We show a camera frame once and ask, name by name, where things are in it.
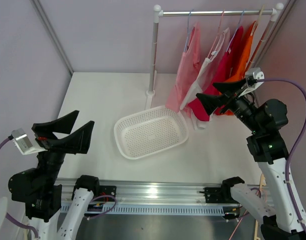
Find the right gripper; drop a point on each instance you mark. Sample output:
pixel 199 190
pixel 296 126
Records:
pixel 230 91

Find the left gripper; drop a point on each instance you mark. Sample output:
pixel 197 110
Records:
pixel 77 141

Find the magenta t shirt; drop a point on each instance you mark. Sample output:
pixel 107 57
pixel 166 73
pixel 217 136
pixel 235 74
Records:
pixel 215 69

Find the orange t shirt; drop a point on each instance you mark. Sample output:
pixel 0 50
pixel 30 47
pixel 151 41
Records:
pixel 232 67

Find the white t shirt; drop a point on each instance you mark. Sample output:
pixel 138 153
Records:
pixel 212 66

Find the light pink t shirt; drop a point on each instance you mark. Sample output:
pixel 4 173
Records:
pixel 188 69

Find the light blue wire hanger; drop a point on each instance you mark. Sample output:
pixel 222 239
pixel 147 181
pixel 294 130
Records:
pixel 188 31

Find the pink wire hanger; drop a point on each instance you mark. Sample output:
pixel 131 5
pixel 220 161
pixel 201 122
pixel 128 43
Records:
pixel 220 23

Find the lavender blue wire hanger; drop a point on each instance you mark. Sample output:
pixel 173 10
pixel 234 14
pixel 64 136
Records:
pixel 238 25

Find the beige wooden hanger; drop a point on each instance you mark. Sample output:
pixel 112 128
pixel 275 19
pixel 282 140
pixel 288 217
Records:
pixel 254 29

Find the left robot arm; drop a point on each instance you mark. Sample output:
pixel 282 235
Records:
pixel 36 188

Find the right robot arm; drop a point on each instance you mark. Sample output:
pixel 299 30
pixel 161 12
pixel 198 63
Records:
pixel 285 219

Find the beige hanger pile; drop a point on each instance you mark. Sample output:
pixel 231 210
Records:
pixel 264 196

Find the white perforated plastic basket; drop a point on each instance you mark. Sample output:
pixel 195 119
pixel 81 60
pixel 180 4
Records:
pixel 149 132

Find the white and silver clothes rack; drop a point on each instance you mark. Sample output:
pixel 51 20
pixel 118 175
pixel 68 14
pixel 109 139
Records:
pixel 158 13

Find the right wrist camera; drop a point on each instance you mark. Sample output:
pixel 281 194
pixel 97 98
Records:
pixel 252 77

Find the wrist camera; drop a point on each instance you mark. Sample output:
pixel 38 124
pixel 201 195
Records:
pixel 252 77
pixel 23 143

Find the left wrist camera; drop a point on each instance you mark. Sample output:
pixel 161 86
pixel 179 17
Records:
pixel 23 143

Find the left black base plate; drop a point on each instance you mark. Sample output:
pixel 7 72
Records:
pixel 109 190

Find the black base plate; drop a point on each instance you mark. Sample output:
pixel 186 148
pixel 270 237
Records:
pixel 213 195
pixel 109 190

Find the white slotted cable duct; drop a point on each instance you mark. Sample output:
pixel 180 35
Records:
pixel 172 210

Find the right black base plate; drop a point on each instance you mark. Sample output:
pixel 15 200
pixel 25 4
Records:
pixel 213 195

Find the aluminium frame post right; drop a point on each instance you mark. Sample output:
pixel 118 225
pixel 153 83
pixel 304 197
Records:
pixel 274 25

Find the aluminium frame post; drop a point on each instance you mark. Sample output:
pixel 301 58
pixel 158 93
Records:
pixel 274 25
pixel 45 21

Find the aluminium frame post left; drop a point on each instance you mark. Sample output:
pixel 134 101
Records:
pixel 45 21

